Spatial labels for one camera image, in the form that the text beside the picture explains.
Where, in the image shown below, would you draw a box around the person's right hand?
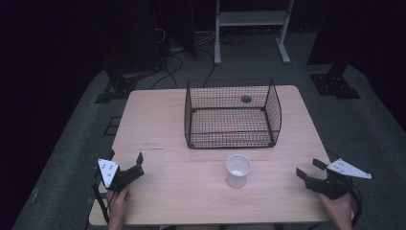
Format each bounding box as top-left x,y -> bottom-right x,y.
317,191 -> 354,230

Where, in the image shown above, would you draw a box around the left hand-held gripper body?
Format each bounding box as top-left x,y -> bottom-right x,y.
97,158 -> 146,193

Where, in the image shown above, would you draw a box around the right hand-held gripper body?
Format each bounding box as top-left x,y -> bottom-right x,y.
304,157 -> 372,201

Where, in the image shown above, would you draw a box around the black stand base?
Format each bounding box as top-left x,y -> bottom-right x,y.
308,61 -> 362,101
94,67 -> 158,104

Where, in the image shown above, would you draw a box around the white cup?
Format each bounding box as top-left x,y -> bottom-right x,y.
225,153 -> 252,189

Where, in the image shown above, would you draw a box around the white metal stand frame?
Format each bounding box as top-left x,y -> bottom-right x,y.
214,0 -> 295,66

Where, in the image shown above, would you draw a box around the black wire mesh basket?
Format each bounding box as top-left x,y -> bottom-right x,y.
183,78 -> 283,150

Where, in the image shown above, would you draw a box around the black floor cables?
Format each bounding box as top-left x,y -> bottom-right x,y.
149,27 -> 218,90

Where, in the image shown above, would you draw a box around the person's left hand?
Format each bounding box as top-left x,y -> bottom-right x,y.
106,184 -> 131,226

